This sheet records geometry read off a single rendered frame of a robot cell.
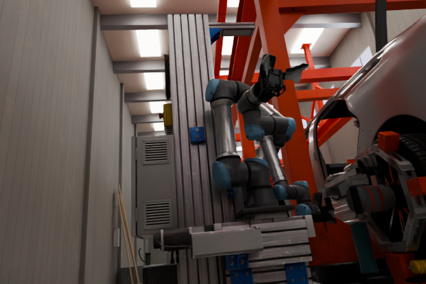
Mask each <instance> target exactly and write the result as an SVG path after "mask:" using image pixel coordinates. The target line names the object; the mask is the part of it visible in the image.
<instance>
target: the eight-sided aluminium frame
mask: <svg viewBox="0 0 426 284"><path fill-rule="evenodd" d="M377 145H378V144H374V145H371V146H370V147H369V148H367V149H365V150H364V151H362V152H361V153H359V154H357V155H356V156H355V159H354V160H355V161H354V164H357V165H358V162H357V161H358V159H359V158H362V157H365V156H367V155H368V154H370V155H373V154H374V153H375V154H376V155H379V156H380V157H382V158H383V159H384V160H385V161H386V162H387V163H388V164H390V165H391V166H392V167H393V168H395V170H396V171H397V173H398V176H399V180H400V182H401V186H402V189H403V192H404V196H405V199H406V202H407V204H408V208H409V214H408V219H407V222H406V227H405V230H404V235H403V239H402V242H393V243H391V242H390V241H389V239H388V238H387V237H386V236H385V235H384V233H383V232H382V231H381V230H380V228H379V227H378V226H377V225H376V224H375V222H374V221H373V219H372V218H371V214H370V212H366V213H364V214H365V217H362V218H358V219H359V221H360V222H366V224H367V227H368V231H369V234H370V237H371V239H372V240H373V241H374V242H375V244H376V245H377V247H378V249H380V251H381V252H384V250H385V251H388V252H409V251H415V250H418V248H419V246H420V240H421V237H422V233H423V229H424V227H425V222H426V204H425V200H424V198H423V195H418V196H411V195H410V192H409V189H408V186H407V184H406V182H407V181H408V180H410V179H414V178H416V174H415V169H414V167H413V164H412V163H410V161H407V160H406V159H405V158H404V157H402V156H401V155H400V154H398V153H397V152H396V151H394V152H384V151H382V150H381V149H379V148H377ZM358 167H360V166H359V165H358Z"/></svg>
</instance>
